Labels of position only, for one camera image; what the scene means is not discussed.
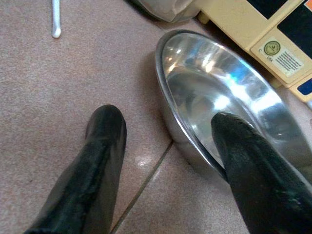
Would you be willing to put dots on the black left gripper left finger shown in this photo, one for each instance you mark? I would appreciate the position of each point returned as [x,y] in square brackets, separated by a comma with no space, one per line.
[87,182]

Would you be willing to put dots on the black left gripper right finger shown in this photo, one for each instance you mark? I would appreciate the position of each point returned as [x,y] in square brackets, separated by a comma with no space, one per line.
[263,190]

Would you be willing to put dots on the steel bowl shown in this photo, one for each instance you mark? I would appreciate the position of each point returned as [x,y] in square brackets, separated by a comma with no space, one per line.
[207,80]

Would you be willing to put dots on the green white training chopsticks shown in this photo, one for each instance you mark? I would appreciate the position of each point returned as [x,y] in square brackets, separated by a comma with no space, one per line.
[56,24]

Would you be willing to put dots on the cream water ionizer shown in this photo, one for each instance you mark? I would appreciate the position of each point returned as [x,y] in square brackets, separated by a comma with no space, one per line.
[239,26]

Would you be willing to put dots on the clear jar of brown powder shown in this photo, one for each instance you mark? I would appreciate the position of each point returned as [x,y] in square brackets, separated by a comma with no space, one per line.
[165,9]

